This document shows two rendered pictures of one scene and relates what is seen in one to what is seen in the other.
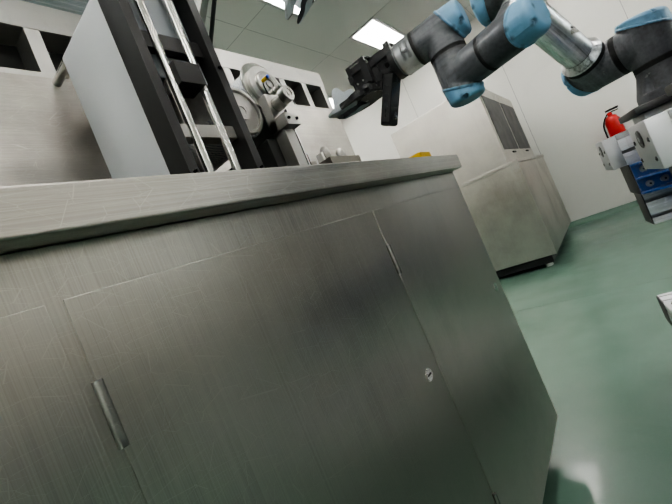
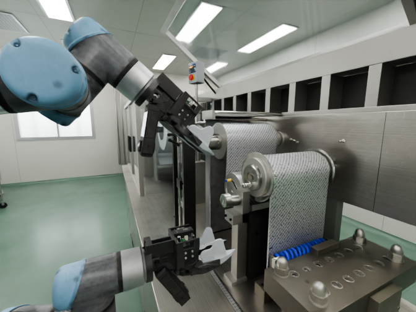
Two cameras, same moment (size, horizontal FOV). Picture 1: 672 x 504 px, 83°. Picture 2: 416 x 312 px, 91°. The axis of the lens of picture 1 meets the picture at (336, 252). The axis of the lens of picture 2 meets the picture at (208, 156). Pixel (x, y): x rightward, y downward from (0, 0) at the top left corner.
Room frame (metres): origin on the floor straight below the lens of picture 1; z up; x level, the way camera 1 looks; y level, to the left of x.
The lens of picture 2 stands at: (1.15, -0.58, 1.41)
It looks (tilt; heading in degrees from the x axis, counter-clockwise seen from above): 9 degrees down; 118
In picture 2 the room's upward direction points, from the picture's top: straight up
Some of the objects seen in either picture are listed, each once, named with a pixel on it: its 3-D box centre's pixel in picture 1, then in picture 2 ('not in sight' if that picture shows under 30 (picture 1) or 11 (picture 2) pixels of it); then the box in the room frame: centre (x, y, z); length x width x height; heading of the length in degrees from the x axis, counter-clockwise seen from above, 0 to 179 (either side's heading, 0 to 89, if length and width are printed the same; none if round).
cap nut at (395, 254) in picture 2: not in sight; (396, 251); (1.38, 0.12, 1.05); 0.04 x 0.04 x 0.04
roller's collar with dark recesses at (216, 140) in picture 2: not in sight; (211, 142); (0.79, 0.14, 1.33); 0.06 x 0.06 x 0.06; 53
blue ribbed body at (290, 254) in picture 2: not in sight; (302, 251); (1.14, 0.05, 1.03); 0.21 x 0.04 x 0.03; 53
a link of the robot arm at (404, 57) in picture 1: (407, 55); (134, 266); (0.83, -0.31, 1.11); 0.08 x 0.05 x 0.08; 143
